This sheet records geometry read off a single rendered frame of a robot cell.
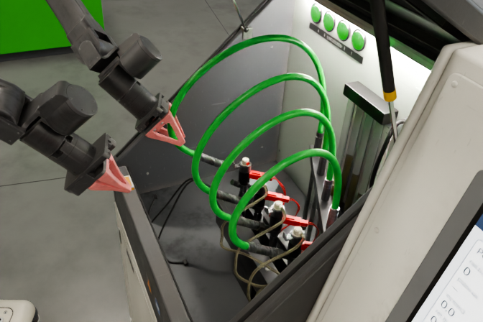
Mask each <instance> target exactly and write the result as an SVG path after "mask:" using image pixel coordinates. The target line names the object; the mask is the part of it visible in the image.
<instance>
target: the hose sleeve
mask: <svg viewBox="0 0 483 322"><path fill-rule="evenodd" d="M200 161H201V162H205V163H207V164H209V165H213V166H214V167H220V166H221V165H222V161H221V160H219V159H217V158H215V157H211V156H209V155H206V154H203V153H202V155H201V158H200Z"/></svg>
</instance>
